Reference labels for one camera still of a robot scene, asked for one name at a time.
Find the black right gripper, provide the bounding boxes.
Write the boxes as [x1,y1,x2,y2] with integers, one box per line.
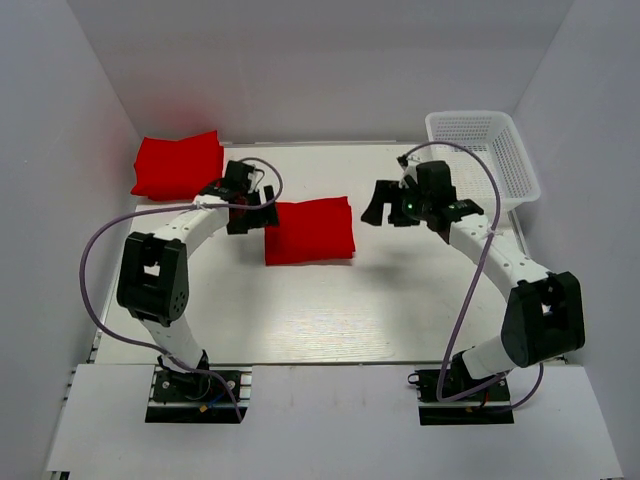
[362,180,432,227]

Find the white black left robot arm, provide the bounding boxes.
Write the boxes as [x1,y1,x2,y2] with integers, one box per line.
[116,158,390,399]

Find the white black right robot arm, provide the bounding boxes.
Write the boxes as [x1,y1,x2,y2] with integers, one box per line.
[400,161,586,399]

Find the folded red t-shirt stack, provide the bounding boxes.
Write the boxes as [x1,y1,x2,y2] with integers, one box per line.
[130,130,224,202]

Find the white perforated plastic basket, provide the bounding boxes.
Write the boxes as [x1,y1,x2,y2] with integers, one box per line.
[415,110,541,217]

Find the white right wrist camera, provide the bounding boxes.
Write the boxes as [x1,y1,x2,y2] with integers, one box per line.
[396,154,418,189]

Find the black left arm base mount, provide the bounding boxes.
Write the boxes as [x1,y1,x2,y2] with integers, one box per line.
[145,366,252,425]

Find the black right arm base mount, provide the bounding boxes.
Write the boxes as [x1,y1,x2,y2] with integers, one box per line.
[407,367,516,427]

